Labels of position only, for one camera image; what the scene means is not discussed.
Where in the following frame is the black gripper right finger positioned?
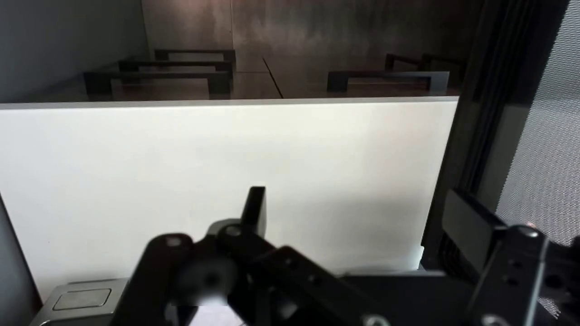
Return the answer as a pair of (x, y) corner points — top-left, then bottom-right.
(442, 187), (580, 326)

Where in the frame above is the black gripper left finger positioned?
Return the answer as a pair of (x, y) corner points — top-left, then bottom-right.
(111, 183), (364, 326)

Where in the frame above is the silver microwave door button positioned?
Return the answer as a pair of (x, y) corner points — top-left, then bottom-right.
(29, 277), (132, 326)

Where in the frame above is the dark grey microwave oven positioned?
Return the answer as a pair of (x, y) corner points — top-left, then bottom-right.
(419, 0), (580, 277)

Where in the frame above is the dark wood cabinet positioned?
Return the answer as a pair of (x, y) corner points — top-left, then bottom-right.
(82, 0), (486, 102)

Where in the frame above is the dark grey refrigerator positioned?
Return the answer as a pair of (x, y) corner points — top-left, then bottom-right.
(0, 0), (152, 326)

